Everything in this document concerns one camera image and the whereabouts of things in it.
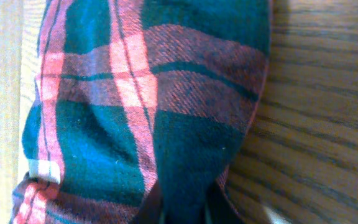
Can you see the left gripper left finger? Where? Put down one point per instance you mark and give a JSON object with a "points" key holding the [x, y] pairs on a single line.
{"points": [[151, 211]]}

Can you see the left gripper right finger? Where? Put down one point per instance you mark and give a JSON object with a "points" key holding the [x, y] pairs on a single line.
{"points": [[217, 209]]}

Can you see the red navy plaid shirt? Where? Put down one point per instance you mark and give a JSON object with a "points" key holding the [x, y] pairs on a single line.
{"points": [[131, 92]]}

